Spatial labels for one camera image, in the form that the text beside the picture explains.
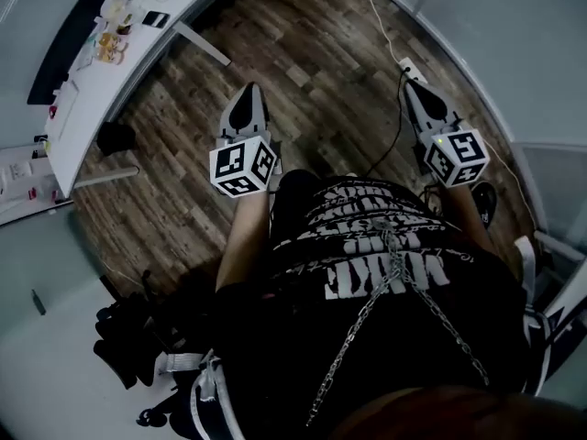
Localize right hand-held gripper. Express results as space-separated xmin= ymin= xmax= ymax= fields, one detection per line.
xmin=403 ymin=80 xmax=490 ymax=187

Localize black smartphone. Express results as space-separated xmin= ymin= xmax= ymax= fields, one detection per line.
xmin=142 ymin=9 xmax=172 ymax=30

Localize person's left forearm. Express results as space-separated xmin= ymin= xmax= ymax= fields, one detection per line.
xmin=215 ymin=191 xmax=272 ymax=292

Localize person's right forearm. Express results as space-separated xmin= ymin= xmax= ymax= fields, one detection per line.
xmin=442 ymin=181 xmax=500 ymax=257

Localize yellow snack packets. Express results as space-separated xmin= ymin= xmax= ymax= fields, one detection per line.
xmin=94 ymin=32 xmax=130 ymax=66

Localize grey metal rail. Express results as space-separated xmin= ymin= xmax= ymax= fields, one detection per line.
xmin=533 ymin=229 xmax=587 ymax=264

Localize black shoe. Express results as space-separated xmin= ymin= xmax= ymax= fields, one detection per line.
xmin=471 ymin=181 xmax=499 ymax=229

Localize black office chair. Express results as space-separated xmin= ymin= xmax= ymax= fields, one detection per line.
xmin=93 ymin=270 xmax=216 ymax=430

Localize white power strip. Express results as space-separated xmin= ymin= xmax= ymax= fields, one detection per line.
xmin=396 ymin=57 xmax=428 ymax=84

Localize thin white cable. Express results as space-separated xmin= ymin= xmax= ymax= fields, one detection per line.
xmin=483 ymin=147 xmax=540 ymax=231

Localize black bag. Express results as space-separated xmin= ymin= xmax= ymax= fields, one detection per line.
xmin=95 ymin=120 xmax=137 ymax=158

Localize grey webbing strap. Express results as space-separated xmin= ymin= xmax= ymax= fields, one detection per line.
xmin=158 ymin=351 xmax=205 ymax=375

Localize white power cable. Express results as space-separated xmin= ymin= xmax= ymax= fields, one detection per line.
xmin=356 ymin=0 xmax=404 ymax=63

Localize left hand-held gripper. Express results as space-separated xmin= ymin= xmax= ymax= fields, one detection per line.
xmin=209 ymin=82 xmax=279 ymax=199

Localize white notebook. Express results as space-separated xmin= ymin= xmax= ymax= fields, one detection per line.
xmin=55 ymin=79 xmax=83 ymax=142

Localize black printed t-shirt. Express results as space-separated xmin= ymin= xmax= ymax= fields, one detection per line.
xmin=214 ymin=170 xmax=536 ymax=440

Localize white-edged black shoulder strap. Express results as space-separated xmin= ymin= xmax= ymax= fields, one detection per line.
xmin=512 ymin=236 xmax=580 ymax=396
xmin=188 ymin=349 xmax=249 ymax=440

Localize black cable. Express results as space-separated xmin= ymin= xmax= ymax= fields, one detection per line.
xmin=364 ymin=67 xmax=414 ymax=179

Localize white desk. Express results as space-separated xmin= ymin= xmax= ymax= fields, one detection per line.
xmin=26 ymin=0 xmax=258 ymax=200

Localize silver chain necklace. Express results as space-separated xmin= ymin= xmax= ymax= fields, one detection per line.
xmin=305 ymin=220 xmax=492 ymax=428

